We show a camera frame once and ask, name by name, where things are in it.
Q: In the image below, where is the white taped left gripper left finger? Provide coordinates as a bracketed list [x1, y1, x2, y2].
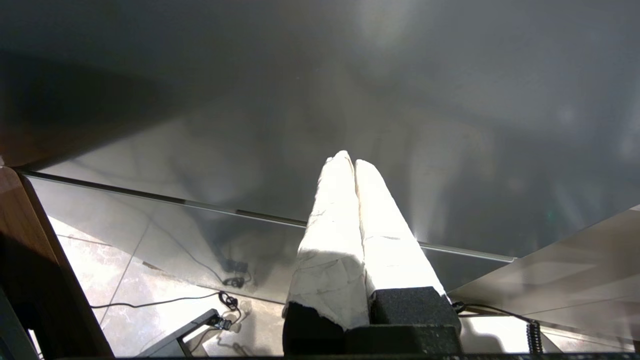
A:
[282, 150, 371, 357]

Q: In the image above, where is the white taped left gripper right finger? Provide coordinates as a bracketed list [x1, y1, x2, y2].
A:
[355, 159, 462, 332]

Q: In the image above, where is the black metal stand leg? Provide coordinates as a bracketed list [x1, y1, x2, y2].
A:
[137, 308, 222, 358]

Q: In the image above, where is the grey glossy appliance door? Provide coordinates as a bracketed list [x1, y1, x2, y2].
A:
[0, 0, 640, 262]

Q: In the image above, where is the brown wooden furniture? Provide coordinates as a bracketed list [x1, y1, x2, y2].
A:
[0, 160, 117, 359]

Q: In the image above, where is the thin black floor cable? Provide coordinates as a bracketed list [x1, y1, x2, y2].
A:
[90, 290, 242, 332]

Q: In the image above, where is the coiled black cable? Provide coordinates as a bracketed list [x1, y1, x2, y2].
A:
[452, 301, 545, 356]

